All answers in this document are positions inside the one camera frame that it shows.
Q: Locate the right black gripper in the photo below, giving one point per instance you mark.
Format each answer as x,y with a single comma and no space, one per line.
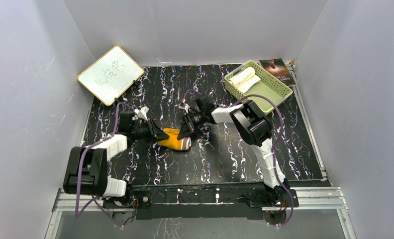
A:
188,127

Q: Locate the orange towel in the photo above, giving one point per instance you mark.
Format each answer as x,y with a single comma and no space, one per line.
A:
173,143

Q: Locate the aluminium frame rail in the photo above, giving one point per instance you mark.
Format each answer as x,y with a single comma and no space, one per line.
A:
218,195

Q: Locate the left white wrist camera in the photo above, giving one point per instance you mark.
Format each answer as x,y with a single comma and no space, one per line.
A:
142,113

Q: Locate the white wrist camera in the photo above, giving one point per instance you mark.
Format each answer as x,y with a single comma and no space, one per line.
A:
184,106
142,113

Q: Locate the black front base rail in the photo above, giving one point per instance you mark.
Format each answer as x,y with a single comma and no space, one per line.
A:
251,207

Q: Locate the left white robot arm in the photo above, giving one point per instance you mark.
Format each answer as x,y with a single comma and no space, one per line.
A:
86,172

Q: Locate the white towel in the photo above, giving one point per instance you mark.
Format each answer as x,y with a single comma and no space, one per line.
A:
244,80

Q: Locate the dark book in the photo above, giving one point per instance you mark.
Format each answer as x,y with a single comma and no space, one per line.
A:
277,68

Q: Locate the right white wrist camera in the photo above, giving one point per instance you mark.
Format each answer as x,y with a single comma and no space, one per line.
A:
184,106

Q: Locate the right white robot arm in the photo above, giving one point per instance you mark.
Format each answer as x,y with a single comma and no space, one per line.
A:
255,130

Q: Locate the wood framed whiteboard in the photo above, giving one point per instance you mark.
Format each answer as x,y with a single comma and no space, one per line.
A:
111,75

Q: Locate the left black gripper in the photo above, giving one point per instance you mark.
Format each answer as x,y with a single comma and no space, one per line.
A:
154,132

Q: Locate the green plastic basket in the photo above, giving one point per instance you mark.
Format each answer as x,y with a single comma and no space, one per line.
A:
268,86

